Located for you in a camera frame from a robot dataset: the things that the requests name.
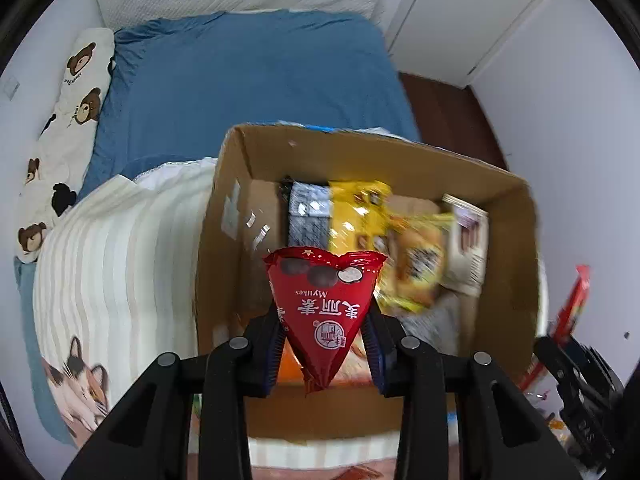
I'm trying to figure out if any red and white snack packet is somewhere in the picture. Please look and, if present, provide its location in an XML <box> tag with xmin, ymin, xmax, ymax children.
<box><xmin>517</xmin><ymin>265</ymin><xmax>592</xmax><ymax>393</ymax></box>

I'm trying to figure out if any beige chocolate stick box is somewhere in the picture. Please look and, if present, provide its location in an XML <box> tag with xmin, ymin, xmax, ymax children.
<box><xmin>440</xmin><ymin>193</ymin><xmax>490</xmax><ymax>297</ymax></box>

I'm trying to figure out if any blue bed sheet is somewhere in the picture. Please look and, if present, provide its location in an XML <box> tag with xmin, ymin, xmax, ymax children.
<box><xmin>12</xmin><ymin>8</ymin><xmax>422</xmax><ymax>448</ymax></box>

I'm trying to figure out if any cardboard box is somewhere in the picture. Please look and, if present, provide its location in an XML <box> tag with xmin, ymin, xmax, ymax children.
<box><xmin>194</xmin><ymin>122</ymin><xmax>543</xmax><ymax>441</ymax></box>

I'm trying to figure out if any cat print blanket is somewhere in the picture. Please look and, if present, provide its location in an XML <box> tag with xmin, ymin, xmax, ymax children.
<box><xmin>32</xmin><ymin>157</ymin><xmax>551</xmax><ymax>480</ymax></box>

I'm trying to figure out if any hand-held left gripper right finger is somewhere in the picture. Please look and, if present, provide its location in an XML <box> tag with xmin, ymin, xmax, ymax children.
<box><xmin>361</xmin><ymin>310</ymin><xmax>583</xmax><ymax>480</ymax></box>

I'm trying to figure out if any orange snack packet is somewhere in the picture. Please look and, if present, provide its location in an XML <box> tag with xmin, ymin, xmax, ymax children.
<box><xmin>280</xmin><ymin>340</ymin><xmax>307</xmax><ymax>383</ymax></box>

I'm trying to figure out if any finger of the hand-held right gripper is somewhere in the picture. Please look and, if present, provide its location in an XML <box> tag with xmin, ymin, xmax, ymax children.
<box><xmin>532</xmin><ymin>336</ymin><xmax>576</xmax><ymax>378</ymax></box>

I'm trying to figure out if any red triangular snack packet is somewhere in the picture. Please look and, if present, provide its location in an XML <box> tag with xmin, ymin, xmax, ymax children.
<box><xmin>262</xmin><ymin>246</ymin><xmax>388</xmax><ymax>398</ymax></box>

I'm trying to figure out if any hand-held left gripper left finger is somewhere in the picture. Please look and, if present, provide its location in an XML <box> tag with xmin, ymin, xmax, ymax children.
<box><xmin>60</xmin><ymin>305</ymin><xmax>286</xmax><ymax>480</ymax></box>

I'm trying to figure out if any yellow biscuit packet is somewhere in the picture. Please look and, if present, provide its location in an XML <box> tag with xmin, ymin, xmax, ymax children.
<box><xmin>375</xmin><ymin>212</ymin><xmax>457</xmax><ymax>313</ymax></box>

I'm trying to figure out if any black and yellow snack packet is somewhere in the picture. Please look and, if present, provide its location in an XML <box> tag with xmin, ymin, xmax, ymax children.
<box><xmin>277</xmin><ymin>176</ymin><xmax>396</xmax><ymax>261</ymax></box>

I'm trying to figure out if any white door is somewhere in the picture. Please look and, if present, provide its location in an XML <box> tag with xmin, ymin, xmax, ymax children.
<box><xmin>385</xmin><ymin>0</ymin><xmax>561</xmax><ymax>88</ymax></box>

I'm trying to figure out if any bear print pillow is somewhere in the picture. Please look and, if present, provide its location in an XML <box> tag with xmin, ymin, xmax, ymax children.
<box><xmin>14</xmin><ymin>27</ymin><xmax>117</xmax><ymax>263</ymax></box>

